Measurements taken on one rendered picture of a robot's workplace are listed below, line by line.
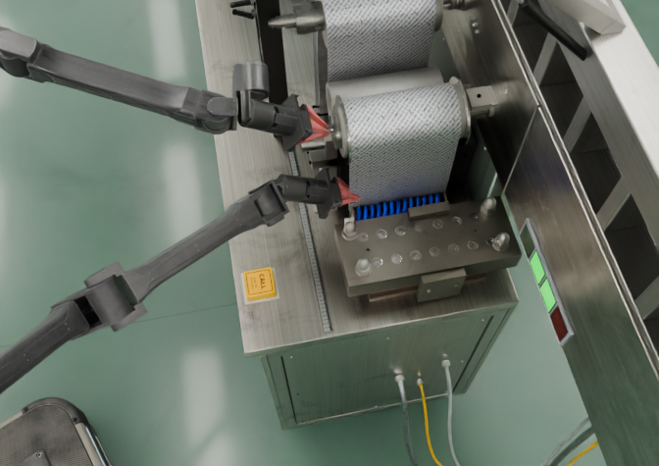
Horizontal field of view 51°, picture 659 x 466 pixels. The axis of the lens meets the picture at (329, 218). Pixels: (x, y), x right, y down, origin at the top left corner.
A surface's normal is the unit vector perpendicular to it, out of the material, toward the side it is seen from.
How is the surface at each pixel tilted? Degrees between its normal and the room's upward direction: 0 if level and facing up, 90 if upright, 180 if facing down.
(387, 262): 0
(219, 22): 0
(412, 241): 0
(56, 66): 24
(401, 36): 92
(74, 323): 59
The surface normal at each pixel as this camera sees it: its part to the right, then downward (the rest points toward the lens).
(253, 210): 0.57, -0.12
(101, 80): 0.15, -0.18
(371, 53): 0.19, 0.87
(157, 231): -0.01, -0.49
